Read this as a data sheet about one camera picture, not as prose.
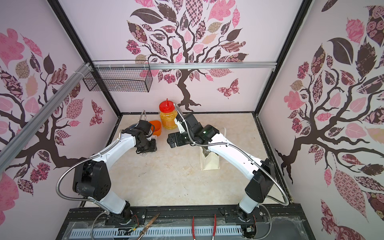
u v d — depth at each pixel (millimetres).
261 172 416
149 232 697
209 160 871
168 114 1025
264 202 444
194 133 550
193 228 700
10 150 500
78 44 798
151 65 920
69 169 422
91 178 451
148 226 711
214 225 696
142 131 665
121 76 949
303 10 702
